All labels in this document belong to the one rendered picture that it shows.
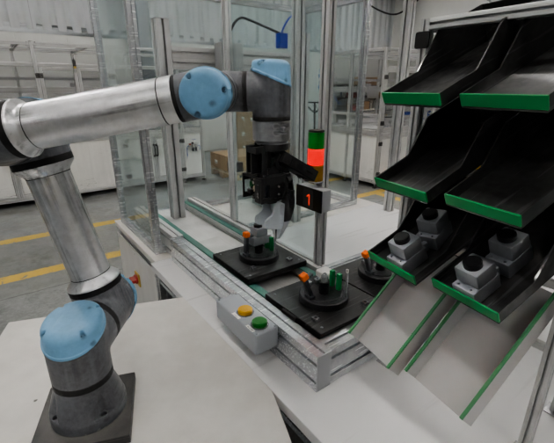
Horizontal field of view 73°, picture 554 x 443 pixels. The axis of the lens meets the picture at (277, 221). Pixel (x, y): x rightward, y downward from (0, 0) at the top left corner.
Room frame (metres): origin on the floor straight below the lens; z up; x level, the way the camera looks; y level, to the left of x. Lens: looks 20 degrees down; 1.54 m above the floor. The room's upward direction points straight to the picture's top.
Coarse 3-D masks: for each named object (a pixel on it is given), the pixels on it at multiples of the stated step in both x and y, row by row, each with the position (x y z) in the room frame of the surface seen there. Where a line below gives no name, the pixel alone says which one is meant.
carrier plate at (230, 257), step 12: (228, 252) 1.25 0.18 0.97; (288, 252) 1.25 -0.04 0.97; (228, 264) 1.16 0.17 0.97; (240, 264) 1.16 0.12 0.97; (276, 264) 1.16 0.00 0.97; (288, 264) 1.16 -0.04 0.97; (300, 264) 1.17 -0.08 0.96; (240, 276) 1.09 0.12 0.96; (252, 276) 1.07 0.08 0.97; (264, 276) 1.08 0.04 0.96
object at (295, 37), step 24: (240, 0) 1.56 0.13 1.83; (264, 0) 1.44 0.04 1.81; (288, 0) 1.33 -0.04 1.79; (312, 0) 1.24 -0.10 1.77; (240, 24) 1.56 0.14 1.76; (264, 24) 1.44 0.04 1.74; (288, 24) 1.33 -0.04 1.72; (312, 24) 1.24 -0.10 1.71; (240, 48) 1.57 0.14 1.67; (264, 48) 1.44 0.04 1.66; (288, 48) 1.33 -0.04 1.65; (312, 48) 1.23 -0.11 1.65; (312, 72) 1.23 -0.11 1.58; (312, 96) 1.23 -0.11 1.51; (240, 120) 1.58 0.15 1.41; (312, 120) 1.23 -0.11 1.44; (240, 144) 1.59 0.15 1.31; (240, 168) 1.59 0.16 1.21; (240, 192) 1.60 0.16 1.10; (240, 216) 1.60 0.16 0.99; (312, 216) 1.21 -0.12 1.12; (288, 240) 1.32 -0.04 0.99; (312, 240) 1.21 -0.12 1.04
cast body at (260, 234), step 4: (256, 224) 1.21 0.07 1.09; (252, 228) 1.21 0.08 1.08; (256, 228) 1.20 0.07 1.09; (260, 228) 1.20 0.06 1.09; (264, 228) 1.21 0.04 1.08; (252, 232) 1.21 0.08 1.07; (256, 232) 1.19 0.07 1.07; (260, 232) 1.20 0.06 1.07; (264, 232) 1.20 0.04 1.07; (256, 236) 1.19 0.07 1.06; (260, 236) 1.20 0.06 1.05; (264, 236) 1.20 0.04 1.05; (268, 236) 1.22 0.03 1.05; (252, 240) 1.19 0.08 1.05; (256, 240) 1.19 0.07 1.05; (260, 240) 1.20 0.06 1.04; (264, 240) 1.20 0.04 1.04; (268, 240) 1.22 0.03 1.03; (252, 244) 1.19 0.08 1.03; (256, 244) 1.19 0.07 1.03; (260, 244) 1.20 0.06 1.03
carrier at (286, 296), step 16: (320, 272) 1.06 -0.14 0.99; (288, 288) 0.99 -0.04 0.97; (304, 288) 0.96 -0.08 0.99; (320, 288) 0.93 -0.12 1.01; (336, 288) 0.95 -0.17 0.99; (352, 288) 0.99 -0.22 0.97; (288, 304) 0.91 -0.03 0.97; (304, 304) 0.90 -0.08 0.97; (320, 304) 0.87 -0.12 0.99; (336, 304) 0.88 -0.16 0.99; (352, 304) 0.91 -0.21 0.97; (368, 304) 0.91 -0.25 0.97; (304, 320) 0.83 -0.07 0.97; (320, 320) 0.83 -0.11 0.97; (336, 320) 0.83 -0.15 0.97; (352, 320) 0.84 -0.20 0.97; (320, 336) 0.77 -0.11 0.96
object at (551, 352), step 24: (552, 0) 0.63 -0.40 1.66; (432, 24) 0.79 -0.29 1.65; (456, 24) 0.75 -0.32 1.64; (480, 24) 0.73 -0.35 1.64; (408, 144) 0.80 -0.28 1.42; (552, 336) 0.54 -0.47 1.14; (552, 360) 0.53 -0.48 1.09; (528, 408) 0.54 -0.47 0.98; (552, 408) 0.64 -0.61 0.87; (528, 432) 0.54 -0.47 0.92
